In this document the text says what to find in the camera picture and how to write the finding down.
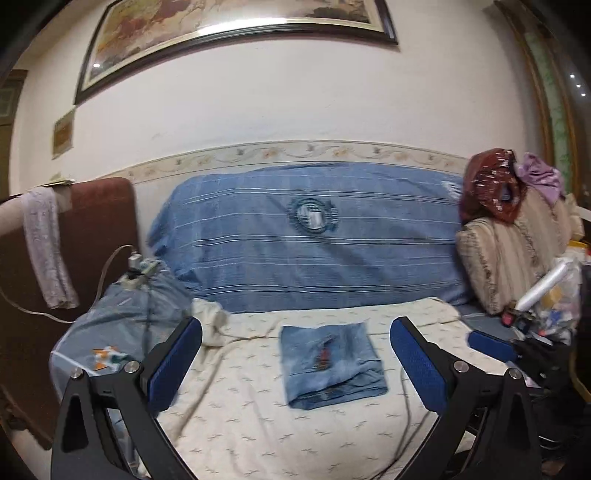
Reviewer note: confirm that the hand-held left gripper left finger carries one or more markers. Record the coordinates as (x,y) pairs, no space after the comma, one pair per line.
(175,364)

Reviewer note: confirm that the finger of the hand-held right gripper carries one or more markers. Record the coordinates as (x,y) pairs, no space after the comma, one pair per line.
(491,347)

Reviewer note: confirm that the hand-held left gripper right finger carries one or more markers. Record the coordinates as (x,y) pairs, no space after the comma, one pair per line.
(415,364)

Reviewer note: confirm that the blue denim pants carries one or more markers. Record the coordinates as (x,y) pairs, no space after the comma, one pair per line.
(323,369)

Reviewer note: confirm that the clear plastic bag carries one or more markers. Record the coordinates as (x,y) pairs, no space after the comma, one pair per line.
(570,304)

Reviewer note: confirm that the light blue armrest cover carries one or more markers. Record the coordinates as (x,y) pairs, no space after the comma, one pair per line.
(115,323)

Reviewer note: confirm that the clear plastic roll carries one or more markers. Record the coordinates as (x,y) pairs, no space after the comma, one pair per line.
(545,284)

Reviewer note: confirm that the beige striped cushion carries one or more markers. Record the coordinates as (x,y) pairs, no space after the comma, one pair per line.
(503,258)

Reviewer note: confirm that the cream leaf-print bed sheet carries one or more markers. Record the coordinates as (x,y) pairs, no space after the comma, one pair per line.
(254,415)

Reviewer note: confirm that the white charger plug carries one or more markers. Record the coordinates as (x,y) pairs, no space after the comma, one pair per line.
(135,261)

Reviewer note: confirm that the blue striped blanket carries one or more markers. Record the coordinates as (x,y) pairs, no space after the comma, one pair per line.
(369,258)

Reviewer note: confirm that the brown armchair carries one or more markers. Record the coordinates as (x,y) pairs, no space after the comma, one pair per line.
(92,221)

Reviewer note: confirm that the red-brown patterned cloth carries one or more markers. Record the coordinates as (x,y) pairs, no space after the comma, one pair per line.
(485,175)

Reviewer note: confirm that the lilac towel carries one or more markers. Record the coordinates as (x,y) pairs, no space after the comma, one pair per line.
(44,249)

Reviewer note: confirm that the purple cloth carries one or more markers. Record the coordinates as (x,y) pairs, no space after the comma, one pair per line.
(538,173)

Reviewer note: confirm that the wooden cabinet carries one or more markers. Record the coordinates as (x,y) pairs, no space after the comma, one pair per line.
(11,101)

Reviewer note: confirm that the large framed picture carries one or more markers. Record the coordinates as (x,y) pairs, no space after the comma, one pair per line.
(231,18)

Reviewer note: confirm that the green panel wooden frame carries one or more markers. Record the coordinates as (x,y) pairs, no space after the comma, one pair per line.
(554,115)

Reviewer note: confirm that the small framed wall plaque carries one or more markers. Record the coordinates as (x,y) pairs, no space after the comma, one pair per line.
(63,131)

